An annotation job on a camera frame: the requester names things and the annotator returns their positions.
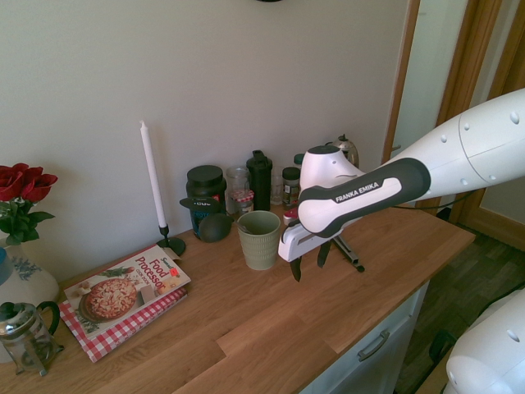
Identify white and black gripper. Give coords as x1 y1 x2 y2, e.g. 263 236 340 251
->
277 221 330 283

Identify metal tongs with black tips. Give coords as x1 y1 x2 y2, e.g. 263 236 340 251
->
327 234 366 274

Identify green ribbed utensil holder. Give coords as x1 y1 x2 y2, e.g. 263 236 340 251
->
236 210 282 272

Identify black candle holder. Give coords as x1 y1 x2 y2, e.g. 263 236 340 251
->
157 223 186 256

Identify spice jar with dark lid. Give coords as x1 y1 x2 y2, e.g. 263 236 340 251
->
281 167 301 208

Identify small clear glass jar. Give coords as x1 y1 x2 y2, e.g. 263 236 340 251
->
271 166 285 205

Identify jam jar, red checked lid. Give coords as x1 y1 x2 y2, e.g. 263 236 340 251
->
232 189 254 217

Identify white cabinet drawer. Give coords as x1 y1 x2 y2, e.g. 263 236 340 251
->
294 282 430 394

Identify black shaker bottle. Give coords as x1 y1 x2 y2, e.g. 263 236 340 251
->
246 149 274 212

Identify tall clear glass jar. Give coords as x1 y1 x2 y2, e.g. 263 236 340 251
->
226 166 251 194

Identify shiny metal kettle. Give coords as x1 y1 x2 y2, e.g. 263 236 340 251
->
326 134 361 169

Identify black protein powder tub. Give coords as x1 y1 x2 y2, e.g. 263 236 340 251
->
185 164 228 239

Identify beige paper tag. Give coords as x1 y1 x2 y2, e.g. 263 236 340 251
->
156 244 184 263

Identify tall white candle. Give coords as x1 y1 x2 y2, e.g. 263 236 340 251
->
139 119 167 228

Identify Food Processor cookbook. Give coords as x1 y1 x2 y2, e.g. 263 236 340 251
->
62 245 192 340

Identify red checked book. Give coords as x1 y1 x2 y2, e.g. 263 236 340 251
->
58 286 189 364

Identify white vase with blue flowers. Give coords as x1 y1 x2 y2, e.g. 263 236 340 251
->
0 240 61 309

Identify glass French press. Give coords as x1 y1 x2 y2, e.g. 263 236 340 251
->
0 300 66 377

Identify red roses bouquet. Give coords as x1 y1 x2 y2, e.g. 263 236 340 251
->
0 163 59 247

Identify dark silicone spoon, metal handle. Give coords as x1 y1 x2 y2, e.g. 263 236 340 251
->
199 213 255 244

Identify silver drawer handle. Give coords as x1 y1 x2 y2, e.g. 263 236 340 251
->
357 330 390 362

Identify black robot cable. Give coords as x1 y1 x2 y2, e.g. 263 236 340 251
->
393 187 486 211

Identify wooden door frame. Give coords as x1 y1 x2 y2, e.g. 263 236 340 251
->
381 0 525 231

